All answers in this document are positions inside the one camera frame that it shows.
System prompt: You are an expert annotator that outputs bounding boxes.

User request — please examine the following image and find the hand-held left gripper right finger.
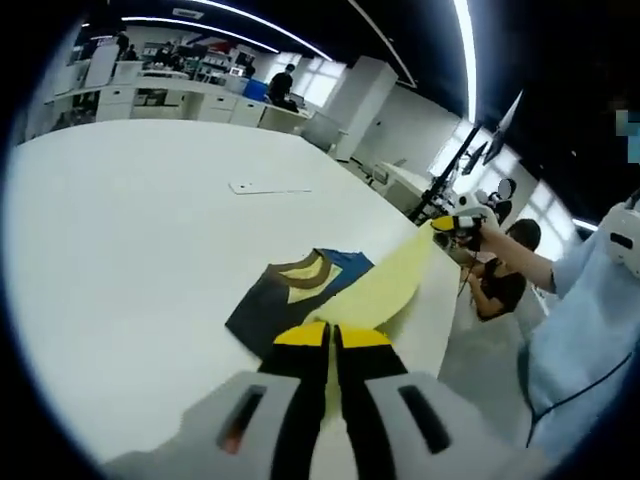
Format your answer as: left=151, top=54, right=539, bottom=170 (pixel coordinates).
left=333, top=323, right=521, bottom=480

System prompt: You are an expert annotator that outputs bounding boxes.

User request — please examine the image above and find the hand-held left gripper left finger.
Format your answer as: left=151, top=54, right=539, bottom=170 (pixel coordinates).
left=102, top=322, right=331, bottom=480

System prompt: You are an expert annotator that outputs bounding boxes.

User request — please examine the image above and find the yellow colour-block garment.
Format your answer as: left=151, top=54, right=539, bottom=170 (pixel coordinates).
left=224, top=217, right=454, bottom=419

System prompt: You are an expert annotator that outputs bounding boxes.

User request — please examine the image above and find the white square pillar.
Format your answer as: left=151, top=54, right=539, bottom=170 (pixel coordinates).
left=319, top=54, right=400, bottom=162

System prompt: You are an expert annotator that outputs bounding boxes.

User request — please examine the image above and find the white ceiling light strip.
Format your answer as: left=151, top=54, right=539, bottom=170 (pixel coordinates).
left=451, top=0, right=480, bottom=122

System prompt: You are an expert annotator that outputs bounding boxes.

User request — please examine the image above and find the white chest-worn device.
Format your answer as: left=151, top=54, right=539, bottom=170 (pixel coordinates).
left=598, top=189, right=640, bottom=280

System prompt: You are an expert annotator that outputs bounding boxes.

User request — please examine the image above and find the white cabinet row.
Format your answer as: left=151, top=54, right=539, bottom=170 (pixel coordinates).
left=44, top=69, right=314, bottom=132

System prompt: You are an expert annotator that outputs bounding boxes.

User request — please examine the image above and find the white standing panel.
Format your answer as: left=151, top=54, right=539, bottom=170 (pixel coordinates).
left=84, top=46, right=119, bottom=89

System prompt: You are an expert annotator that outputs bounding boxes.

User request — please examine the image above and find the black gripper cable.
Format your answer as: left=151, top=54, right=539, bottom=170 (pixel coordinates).
left=456, top=247, right=482, bottom=300

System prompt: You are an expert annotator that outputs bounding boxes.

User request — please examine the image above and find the dark device cable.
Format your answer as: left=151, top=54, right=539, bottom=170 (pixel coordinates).
left=516, top=344, right=636, bottom=450

